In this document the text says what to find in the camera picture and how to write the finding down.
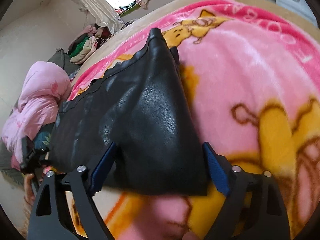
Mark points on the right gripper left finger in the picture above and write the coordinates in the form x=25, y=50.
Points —
x=64, y=206

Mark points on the cream window curtain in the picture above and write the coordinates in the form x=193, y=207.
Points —
x=105, y=15

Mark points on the person's right hand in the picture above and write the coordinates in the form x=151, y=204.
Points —
x=190, y=236

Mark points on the pile of folded clothes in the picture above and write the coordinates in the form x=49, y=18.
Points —
x=87, y=43

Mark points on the person's left hand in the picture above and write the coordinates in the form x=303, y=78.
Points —
x=29, y=195

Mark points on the pink quilted comforter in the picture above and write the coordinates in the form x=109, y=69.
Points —
x=45, y=86

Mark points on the teal floral pillow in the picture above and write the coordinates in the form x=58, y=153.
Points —
x=43, y=137

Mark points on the black leather jacket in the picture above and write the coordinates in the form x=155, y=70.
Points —
x=140, y=106

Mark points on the pink cartoon fleece blanket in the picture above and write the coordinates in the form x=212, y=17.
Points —
x=251, y=80

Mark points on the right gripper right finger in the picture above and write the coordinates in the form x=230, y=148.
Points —
x=253, y=206

